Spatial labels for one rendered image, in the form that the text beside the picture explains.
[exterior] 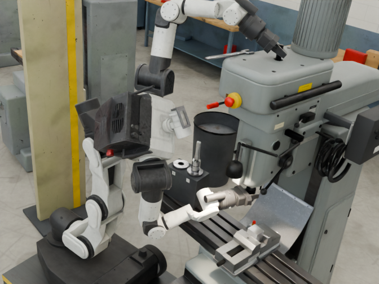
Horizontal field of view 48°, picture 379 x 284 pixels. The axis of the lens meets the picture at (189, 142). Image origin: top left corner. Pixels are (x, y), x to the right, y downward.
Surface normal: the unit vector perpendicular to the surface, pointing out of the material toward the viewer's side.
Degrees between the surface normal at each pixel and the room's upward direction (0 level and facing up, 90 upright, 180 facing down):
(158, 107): 58
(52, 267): 0
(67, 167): 90
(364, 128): 90
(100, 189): 90
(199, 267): 0
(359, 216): 0
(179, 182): 90
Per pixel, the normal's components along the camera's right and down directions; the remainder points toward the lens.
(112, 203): 0.80, 0.22
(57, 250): 0.10, -0.87
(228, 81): -0.74, 0.26
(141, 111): 0.73, -0.15
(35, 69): 0.66, 0.42
